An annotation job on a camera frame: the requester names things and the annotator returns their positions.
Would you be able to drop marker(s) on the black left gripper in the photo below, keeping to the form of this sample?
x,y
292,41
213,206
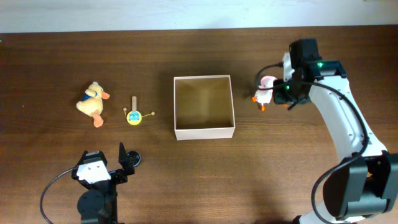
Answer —
x,y
119,174

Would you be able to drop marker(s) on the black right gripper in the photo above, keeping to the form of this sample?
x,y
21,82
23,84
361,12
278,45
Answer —
x,y
278,96

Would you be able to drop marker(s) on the black round disc toy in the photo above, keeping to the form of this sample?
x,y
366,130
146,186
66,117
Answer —
x,y
135,158

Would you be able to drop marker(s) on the white duck toy pink hat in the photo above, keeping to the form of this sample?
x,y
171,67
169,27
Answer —
x,y
263,97

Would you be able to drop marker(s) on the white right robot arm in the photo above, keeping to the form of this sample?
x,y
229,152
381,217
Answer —
x,y
364,182

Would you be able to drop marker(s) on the yellow rattle drum toy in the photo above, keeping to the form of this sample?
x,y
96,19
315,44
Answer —
x,y
134,117

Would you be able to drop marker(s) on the yellow plush duck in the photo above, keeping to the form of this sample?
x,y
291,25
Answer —
x,y
92,103

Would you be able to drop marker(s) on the pink square wooden box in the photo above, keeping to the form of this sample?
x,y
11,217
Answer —
x,y
203,107

